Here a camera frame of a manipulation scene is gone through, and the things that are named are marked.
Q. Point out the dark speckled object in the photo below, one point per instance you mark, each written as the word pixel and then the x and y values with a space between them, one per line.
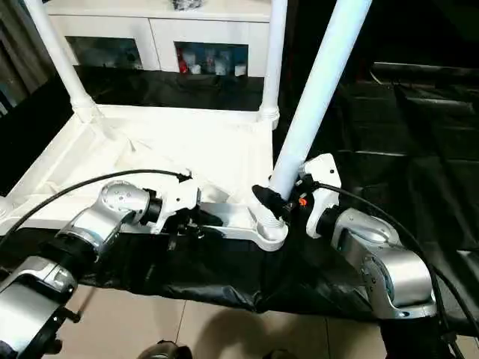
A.
pixel 187 3

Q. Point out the small white jar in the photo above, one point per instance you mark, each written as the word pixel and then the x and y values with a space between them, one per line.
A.
pixel 240 69
pixel 195 69
pixel 220 66

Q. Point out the black mat cover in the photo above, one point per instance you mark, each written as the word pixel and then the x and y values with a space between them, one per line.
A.
pixel 411 149

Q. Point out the red bottle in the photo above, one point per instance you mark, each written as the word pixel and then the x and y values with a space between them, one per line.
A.
pixel 183 64

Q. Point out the white glass door cabinet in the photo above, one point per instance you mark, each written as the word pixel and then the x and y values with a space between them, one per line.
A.
pixel 149 26

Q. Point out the black folding stand frame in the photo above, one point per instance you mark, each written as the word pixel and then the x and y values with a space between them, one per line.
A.
pixel 84 306

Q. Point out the dark metal bar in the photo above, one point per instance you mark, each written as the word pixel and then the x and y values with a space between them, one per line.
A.
pixel 430 68

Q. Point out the dark robot waist part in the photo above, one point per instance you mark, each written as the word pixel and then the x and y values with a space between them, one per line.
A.
pixel 164 351
pixel 280 354

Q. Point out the white plastic table top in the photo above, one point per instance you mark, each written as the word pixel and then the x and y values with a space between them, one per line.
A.
pixel 149 131

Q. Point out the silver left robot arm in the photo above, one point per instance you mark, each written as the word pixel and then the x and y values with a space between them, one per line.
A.
pixel 93 217

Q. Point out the grey curtain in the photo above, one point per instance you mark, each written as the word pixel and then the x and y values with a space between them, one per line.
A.
pixel 18 56

